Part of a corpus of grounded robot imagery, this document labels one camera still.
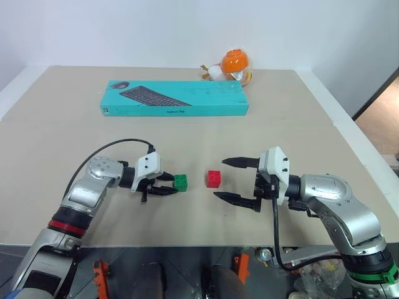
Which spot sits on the dark rounded shape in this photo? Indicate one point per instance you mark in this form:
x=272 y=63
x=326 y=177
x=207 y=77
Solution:
x=223 y=283

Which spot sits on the red toy cube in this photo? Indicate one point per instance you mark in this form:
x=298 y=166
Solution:
x=214 y=179

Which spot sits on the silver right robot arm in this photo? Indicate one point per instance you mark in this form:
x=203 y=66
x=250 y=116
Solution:
x=336 y=199

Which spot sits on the crumpled clear plastic bag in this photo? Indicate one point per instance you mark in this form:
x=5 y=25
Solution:
x=324 y=278

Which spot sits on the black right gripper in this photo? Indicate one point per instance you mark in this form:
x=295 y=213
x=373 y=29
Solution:
x=265 y=187

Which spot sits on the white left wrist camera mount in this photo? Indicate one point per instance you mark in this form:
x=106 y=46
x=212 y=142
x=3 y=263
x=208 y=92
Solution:
x=148 y=165

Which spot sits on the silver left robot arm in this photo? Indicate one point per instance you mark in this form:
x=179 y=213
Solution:
x=93 y=174

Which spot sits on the teal keyboard box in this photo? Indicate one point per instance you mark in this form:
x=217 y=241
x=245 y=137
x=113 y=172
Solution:
x=187 y=99

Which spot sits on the small metal can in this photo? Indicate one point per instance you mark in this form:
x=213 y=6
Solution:
x=264 y=254

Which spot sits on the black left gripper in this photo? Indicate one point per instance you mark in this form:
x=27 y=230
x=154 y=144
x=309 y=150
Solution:
x=144 y=195

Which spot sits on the orange toy in plastic bag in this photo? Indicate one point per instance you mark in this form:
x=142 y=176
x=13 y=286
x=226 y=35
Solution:
x=234 y=60

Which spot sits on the green toy cube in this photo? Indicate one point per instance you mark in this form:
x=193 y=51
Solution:
x=181 y=183

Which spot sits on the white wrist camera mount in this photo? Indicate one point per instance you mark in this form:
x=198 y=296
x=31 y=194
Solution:
x=275 y=162
x=148 y=165

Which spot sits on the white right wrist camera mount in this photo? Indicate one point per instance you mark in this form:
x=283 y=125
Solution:
x=275 y=162

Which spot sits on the orange clamp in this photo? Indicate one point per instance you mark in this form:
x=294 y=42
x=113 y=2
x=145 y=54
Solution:
x=100 y=277
x=241 y=266

